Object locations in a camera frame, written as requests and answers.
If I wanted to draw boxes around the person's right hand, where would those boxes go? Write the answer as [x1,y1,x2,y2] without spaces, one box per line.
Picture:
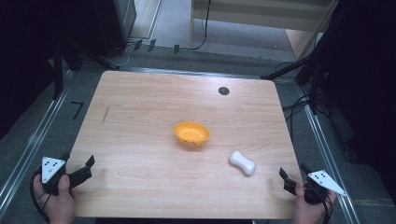
[290,181,338,224]

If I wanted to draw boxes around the metal floor rail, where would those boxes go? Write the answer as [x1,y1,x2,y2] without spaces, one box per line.
[297,85,362,224]
[0,69,76,216]

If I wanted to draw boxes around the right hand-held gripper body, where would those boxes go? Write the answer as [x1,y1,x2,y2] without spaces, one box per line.
[300,169,348,206]

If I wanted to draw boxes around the white soap bar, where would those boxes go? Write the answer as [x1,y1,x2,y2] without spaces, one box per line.
[229,150,257,176]

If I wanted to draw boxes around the dark curtain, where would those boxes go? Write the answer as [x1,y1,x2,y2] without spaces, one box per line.
[0,0,97,141]
[311,0,396,216]

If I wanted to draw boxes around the white floor cable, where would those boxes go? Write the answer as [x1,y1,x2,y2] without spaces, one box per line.
[116,43,138,68]

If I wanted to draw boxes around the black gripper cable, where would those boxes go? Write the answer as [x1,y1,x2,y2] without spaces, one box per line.
[29,167,52,224]
[321,200,334,224]

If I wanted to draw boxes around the white furniture frame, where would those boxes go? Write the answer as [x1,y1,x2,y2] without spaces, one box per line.
[189,0,339,60]

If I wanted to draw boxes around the bundle of black floor cables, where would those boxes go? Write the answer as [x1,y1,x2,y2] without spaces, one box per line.
[281,92,331,138]

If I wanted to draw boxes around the black hanging cable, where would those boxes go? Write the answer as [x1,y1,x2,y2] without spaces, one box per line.
[190,0,213,51]

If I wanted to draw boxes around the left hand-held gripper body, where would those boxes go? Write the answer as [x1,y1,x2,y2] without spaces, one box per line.
[39,151,76,197]

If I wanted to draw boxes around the black metal stand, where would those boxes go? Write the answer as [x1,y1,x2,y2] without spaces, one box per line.
[50,36,120,101]
[261,46,331,116]

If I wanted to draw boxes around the black cabinet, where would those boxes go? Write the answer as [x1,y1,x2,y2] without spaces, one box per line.
[92,0,138,59]

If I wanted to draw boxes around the orange perforated bowl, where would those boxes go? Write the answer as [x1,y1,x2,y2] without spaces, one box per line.
[173,120,211,148]

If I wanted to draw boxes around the person's left hand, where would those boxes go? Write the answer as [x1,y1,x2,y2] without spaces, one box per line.
[32,173,78,224]

